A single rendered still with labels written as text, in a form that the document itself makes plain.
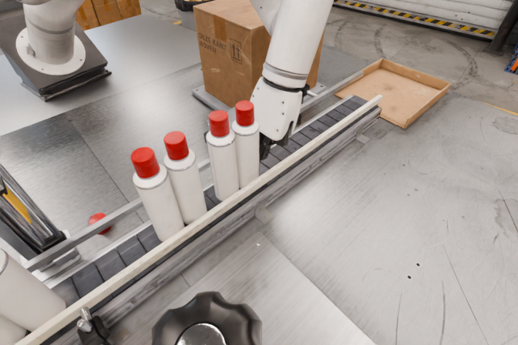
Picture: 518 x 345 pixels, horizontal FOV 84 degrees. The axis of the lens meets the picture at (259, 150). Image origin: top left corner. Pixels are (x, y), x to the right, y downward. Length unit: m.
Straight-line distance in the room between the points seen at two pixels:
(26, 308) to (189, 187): 0.26
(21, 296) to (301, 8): 0.56
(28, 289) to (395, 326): 0.55
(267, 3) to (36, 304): 0.60
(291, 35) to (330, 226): 0.39
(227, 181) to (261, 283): 0.19
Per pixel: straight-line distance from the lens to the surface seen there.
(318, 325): 0.51
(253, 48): 0.75
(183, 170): 0.47
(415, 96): 1.13
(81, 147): 0.94
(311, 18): 0.51
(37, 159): 0.97
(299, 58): 0.52
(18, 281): 0.49
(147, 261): 0.54
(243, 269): 0.54
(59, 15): 1.02
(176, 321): 0.20
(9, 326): 0.57
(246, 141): 0.52
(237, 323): 0.20
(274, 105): 0.55
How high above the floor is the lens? 1.37
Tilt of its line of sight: 43 degrees down
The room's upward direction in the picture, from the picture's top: straight up
